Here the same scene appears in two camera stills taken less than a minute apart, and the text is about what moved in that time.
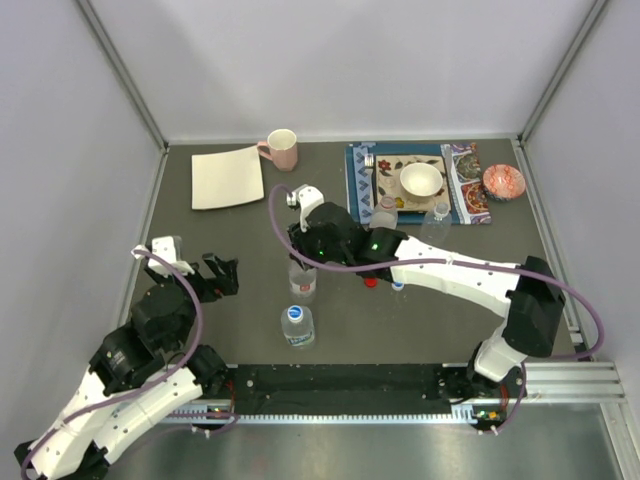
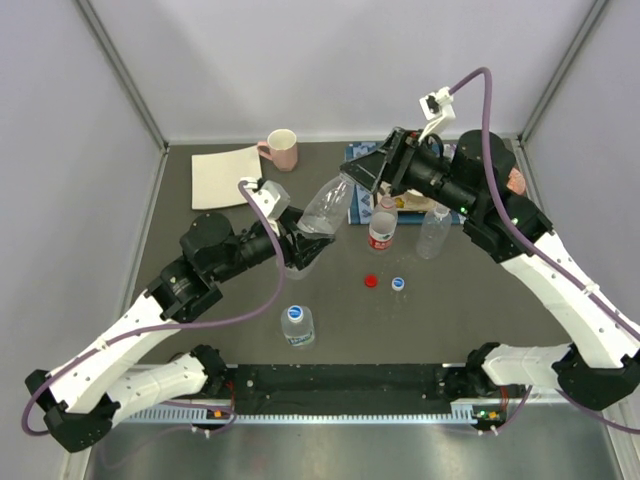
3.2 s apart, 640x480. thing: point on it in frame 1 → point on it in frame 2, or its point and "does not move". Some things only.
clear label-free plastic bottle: [436, 224] does not move
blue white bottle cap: [398, 285] does not move
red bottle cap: [371, 283] does not move
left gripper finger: [229, 270] → [308, 249]
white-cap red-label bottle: [302, 284] → [328, 206]
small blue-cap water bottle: [297, 324] does not move
